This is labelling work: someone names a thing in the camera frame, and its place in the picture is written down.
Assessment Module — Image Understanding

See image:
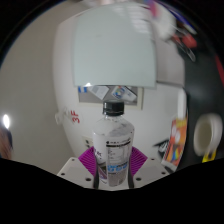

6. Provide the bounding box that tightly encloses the white mug with yellow handle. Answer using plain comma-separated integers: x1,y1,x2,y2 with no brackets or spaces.
193,112,224,163

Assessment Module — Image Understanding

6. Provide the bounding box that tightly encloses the white oblong case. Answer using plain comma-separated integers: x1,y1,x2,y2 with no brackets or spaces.
177,88,188,118

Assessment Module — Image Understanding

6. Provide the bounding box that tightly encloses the clear black-capped drink bottle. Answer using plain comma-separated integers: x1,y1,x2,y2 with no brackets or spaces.
92,100,136,188

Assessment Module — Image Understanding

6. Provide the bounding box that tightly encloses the red floor number sign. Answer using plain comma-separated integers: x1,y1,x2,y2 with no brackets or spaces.
71,111,82,125

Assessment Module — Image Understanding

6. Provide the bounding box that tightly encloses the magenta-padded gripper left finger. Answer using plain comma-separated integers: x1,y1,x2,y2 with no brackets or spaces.
57,146,101,189

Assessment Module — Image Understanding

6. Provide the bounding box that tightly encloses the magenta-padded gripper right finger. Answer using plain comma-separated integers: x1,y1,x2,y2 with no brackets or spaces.
127,146,171,189

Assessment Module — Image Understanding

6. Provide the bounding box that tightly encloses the grey notice board with papers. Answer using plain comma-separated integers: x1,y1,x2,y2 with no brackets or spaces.
77,84,144,110

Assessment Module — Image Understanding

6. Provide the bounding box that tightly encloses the black and red tool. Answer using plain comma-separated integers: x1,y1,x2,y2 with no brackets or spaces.
173,23,198,63

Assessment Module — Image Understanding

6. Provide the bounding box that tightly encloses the large whiteboard on stand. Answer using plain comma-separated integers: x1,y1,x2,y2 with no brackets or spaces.
72,3,158,89

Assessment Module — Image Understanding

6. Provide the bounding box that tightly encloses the colourful printed book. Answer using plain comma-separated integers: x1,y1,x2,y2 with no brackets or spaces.
161,116,188,167

